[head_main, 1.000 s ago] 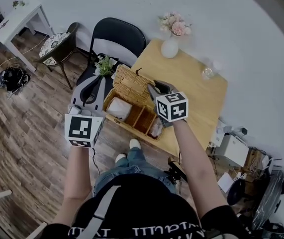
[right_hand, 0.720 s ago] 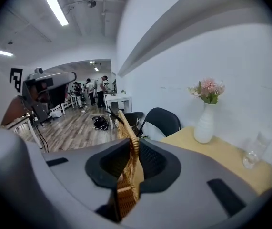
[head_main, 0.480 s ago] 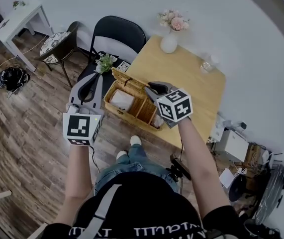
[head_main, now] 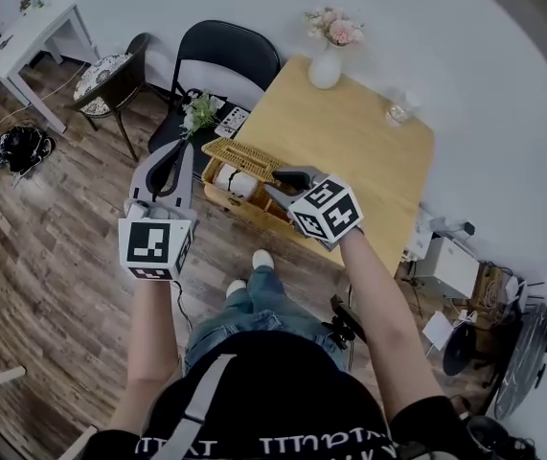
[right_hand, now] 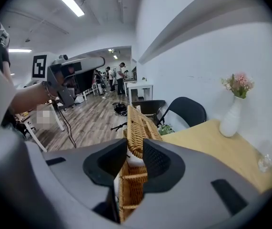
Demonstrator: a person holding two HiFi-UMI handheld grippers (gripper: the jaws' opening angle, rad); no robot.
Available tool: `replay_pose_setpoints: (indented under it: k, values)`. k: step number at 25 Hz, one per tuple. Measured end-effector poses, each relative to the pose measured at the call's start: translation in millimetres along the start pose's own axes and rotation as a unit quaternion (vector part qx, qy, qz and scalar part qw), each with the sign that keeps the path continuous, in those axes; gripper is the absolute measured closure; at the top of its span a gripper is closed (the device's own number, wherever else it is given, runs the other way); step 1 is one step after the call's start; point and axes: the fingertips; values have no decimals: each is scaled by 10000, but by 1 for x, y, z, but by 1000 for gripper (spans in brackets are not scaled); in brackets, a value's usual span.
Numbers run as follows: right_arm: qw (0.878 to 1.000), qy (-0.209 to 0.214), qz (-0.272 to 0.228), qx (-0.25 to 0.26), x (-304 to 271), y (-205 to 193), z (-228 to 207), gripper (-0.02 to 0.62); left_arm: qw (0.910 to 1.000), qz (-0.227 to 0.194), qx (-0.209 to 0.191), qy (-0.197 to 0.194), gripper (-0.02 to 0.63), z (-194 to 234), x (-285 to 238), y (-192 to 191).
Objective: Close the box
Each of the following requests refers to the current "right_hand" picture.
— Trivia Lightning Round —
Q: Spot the black tripod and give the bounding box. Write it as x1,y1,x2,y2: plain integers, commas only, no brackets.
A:
110,122,128,132

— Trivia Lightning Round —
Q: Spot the clear drinking glass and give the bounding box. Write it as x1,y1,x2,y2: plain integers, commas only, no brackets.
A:
257,154,272,174

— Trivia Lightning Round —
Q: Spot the light wooden table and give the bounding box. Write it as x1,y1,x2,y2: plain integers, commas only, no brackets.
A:
161,119,272,194

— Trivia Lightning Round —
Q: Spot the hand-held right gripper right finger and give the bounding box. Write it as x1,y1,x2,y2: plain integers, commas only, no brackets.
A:
123,138,272,229

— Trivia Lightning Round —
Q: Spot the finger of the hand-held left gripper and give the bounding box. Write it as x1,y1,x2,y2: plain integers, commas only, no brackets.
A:
69,57,106,95

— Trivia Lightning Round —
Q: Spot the wicker storage basket with lid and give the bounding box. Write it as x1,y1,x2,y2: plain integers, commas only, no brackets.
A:
118,105,163,224

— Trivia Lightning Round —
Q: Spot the white side table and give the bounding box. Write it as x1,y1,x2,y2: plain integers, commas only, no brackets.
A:
16,103,65,153

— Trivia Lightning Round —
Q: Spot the thin wrist bracelet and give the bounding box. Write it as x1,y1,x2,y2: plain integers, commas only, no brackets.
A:
42,81,58,100

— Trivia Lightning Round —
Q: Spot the white vase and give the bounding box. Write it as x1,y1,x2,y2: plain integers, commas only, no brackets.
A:
219,95,244,138

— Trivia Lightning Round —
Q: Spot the black folding chair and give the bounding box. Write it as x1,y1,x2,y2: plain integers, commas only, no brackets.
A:
156,96,207,129

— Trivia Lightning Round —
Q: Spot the black chair with patterned cushion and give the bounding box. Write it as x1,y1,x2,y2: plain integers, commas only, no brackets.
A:
131,100,166,126

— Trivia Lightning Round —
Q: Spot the green artificial plant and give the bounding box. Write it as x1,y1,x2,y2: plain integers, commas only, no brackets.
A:
158,124,175,136

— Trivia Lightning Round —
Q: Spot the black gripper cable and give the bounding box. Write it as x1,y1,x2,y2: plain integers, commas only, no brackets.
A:
54,101,77,149

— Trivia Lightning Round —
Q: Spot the white rectangular table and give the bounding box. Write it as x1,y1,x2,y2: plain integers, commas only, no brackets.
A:
127,81,154,105

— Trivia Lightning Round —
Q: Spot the person's black shirt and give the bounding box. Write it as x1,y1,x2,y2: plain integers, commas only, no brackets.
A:
0,44,11,74

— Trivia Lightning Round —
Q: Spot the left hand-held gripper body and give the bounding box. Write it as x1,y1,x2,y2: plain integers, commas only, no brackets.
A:
30,52,77,110

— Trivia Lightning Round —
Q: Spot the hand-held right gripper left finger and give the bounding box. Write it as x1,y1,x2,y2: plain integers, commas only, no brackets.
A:
0,128,129,225

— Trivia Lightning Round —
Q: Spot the pink flower bouquet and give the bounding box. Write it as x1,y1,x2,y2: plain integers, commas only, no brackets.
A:
221,72,255,99

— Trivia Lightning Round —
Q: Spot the person's left forearm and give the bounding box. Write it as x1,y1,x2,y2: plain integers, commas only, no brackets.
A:
9,81,53,115

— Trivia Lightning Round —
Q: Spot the black bag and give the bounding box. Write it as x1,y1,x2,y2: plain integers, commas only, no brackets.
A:
113,102,128,117

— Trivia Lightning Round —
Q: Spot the person's left hand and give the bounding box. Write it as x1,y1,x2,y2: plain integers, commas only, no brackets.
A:
54,65,76,87

